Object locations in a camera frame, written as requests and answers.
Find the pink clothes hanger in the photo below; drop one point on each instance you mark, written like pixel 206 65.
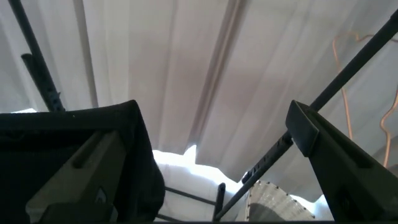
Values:
pixel 386 152

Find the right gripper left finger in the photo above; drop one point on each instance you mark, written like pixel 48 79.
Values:
pixel 81 180

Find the black clothes rack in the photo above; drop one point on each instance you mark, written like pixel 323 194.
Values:
pixel 43 81

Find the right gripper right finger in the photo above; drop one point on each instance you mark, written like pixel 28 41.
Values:
pixel 342 174

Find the white laundry basket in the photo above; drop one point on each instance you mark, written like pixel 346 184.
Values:
pixel 273 199

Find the black garment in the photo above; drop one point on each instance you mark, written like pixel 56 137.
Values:
pixel 31 149

